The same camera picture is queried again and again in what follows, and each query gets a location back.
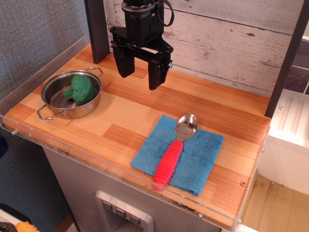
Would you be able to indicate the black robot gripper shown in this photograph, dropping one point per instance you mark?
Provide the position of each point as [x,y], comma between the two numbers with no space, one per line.
[142,38]

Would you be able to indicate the yellow object at corner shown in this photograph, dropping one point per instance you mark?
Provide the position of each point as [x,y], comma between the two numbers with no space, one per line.
[25,227]

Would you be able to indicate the grey toy fridge cabinet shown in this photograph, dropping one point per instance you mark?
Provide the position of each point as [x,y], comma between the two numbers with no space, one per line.
[100,203]

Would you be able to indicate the dark right vertical post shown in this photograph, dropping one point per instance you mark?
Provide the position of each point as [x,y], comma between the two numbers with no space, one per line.
[289,58]

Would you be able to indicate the dark left vertical post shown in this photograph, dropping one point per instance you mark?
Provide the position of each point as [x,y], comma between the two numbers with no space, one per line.
[97,26]

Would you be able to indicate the red handled metal spoon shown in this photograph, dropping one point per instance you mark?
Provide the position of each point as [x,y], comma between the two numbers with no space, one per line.
[185,128]

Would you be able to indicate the small steel pot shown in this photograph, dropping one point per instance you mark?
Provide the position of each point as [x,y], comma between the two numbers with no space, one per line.
[56,105]

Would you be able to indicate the blue cloth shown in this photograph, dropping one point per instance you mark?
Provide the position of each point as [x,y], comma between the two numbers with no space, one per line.
[195,162]

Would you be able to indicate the white toy sink unit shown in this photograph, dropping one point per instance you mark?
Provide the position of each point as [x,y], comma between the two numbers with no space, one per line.
[285,156]

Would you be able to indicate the clear acrylic table guard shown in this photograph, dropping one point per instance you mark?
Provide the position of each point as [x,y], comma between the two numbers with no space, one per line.
[106,146]

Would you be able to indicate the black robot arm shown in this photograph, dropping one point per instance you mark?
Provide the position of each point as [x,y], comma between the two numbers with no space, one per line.
[138,2]

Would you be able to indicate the green toy broccoli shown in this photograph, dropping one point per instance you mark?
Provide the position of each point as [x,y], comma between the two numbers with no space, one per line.
[81,90]

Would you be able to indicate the dark vertical post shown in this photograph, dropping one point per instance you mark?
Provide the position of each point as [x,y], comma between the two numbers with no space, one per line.
[289,58]
[97,26]

